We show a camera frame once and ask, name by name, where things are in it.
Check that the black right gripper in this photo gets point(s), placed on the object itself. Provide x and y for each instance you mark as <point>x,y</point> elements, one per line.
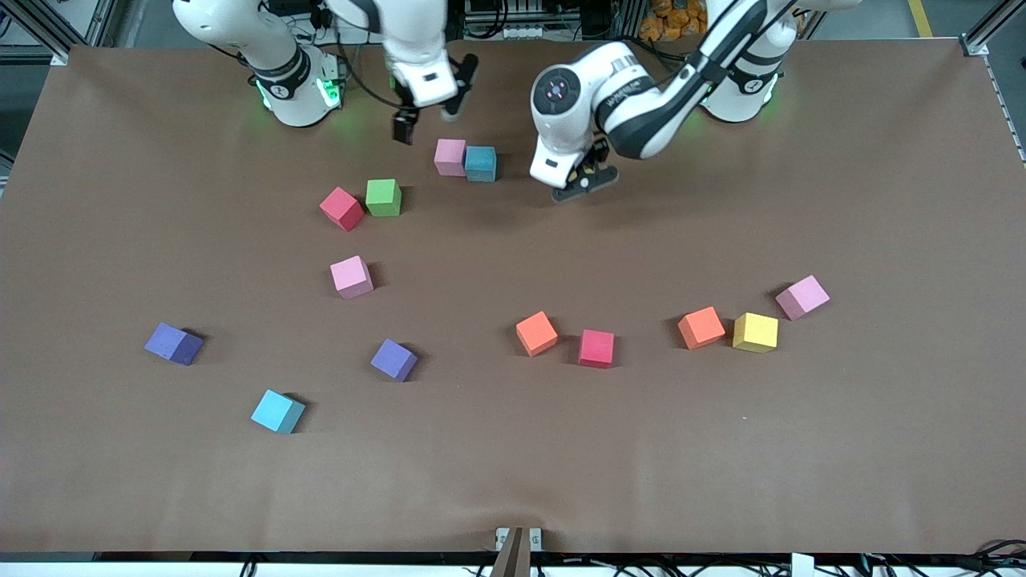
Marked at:
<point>404,126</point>

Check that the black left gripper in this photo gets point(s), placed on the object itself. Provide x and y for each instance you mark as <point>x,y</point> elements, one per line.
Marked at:
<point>600,153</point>

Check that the pink foam cube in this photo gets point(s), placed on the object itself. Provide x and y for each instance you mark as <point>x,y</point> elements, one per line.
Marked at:
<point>450,157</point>
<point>351,278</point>
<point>801,297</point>

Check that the cyan foam cube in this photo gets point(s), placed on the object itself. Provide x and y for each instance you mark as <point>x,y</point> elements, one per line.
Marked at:
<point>277,412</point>
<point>481,163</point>

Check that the orange foam cube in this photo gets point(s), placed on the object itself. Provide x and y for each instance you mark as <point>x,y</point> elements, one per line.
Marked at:
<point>536,333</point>
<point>700,328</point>

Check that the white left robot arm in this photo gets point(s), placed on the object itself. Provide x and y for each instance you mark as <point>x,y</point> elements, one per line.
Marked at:
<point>577,96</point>

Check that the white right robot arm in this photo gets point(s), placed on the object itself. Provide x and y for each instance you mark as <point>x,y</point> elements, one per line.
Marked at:
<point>280,88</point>

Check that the green foam cube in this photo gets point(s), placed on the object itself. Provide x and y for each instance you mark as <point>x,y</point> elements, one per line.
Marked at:
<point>383,198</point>

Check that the red foam cube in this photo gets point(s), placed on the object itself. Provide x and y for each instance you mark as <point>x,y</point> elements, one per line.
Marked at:
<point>342,210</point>
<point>596,349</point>

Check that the white power strip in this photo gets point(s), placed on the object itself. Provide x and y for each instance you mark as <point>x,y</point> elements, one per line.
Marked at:
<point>357,32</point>

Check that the white electrical box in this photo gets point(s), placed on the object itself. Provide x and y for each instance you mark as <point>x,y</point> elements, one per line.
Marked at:
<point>521,32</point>

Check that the orange packets pile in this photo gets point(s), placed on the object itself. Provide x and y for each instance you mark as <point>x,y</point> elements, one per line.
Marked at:
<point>665,20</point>

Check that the purple foam cube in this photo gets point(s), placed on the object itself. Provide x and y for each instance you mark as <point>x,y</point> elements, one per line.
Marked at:
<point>172,344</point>
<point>393,360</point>

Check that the yellow foam cube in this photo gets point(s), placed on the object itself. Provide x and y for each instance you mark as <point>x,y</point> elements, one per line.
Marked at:
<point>755,332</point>

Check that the brown table cover sheet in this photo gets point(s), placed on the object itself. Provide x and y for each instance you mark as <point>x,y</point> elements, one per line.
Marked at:
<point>513,449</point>

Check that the aluminium frame profile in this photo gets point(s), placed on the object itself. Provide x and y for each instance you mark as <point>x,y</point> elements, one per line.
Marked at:
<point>36,28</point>
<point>976,42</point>

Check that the silver bracket with brown post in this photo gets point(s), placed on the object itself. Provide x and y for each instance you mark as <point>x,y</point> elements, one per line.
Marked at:
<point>517,553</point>

